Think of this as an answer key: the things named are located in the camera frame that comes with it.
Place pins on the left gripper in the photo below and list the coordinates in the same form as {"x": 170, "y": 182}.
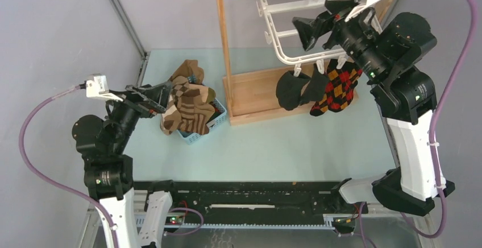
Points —
{"x": 136, "y": 97}

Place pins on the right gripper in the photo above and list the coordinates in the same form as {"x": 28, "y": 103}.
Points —
{"x": 309, "y": 30}

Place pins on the white plastic clip hanger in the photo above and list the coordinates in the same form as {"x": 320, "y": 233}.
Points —
{"x": 347, "y": 51}

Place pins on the brown striped sock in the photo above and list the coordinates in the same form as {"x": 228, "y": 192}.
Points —
{"x": 171, "y": 123}

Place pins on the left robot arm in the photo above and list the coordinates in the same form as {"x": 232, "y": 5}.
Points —
{"x": 108, "y": 172}

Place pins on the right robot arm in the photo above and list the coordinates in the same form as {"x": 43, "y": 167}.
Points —
{"x": 405, "y": 95}

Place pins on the brown argyle sock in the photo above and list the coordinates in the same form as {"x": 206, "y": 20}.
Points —
{"x": 188, "y": 95}

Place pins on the plain brown sock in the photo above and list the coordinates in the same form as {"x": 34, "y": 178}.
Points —
{"x": 190, "y": 70}

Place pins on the red yellow argyle sock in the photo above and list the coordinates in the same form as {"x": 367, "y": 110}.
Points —
{"x": 340, "y": 90}

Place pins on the black sock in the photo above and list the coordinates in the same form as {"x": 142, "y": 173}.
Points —
{"x": 293, "y": 91}

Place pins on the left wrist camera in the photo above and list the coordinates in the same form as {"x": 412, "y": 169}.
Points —
{"x": 97, "y": 88}

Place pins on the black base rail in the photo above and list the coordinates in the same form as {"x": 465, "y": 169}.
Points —
{"x": 302, "y": 203}

